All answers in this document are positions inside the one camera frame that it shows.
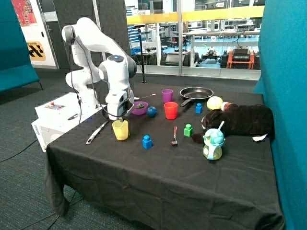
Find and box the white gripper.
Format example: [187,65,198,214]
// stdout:
[106,90,134,122]

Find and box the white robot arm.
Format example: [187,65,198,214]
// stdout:
[61,17,137,120]

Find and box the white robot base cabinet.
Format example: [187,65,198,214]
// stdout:
[32,92,105,152]

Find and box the yellow plastic cup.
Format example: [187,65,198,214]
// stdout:
[112,120,129,141]

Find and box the purple plastic bowl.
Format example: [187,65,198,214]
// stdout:
[132,101,148,115]

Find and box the blue ball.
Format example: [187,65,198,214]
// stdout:
[146,106,157,118]

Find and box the large blue block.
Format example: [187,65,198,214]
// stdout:
[142,135,153,150]

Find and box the black ladle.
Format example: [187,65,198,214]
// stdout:
[86,110,110,145]

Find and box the red plastic cup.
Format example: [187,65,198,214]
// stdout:
[164,102,178,120]

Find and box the purple plastic cup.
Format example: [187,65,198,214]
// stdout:
[161,89,173,103]

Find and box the black tablecloth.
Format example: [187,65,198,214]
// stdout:
[44,84,285,230]

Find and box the metal fork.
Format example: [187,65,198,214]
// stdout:
[171,126,177,147]

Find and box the green toy block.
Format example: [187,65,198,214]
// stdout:
[184,124,193,137]

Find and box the black frying pan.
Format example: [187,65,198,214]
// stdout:
[179,87,214,107]

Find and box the small blue block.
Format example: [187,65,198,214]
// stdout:
[195,103,202,114]

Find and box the yellow green ball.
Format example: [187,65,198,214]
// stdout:
[206,96,223,111]

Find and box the turquoise toy bottle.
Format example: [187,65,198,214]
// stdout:
[203,121,225,161]

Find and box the black tripod stand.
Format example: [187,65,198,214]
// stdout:
[134,23,147,83]

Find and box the yellow black sign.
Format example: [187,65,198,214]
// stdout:
[26,41,46,61]

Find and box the teal sofa left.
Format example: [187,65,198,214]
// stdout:
[0,0,40,93]

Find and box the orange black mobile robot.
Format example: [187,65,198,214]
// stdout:
[220,46,260,70]

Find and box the brown plush toy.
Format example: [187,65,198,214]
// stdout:
[191,103,275,144]

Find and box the red poster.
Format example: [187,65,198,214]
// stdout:
[11,0,37,27]

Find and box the teal partition right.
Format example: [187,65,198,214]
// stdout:
[254,0,307,230]

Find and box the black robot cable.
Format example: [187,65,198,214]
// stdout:
[68,33,120,121]

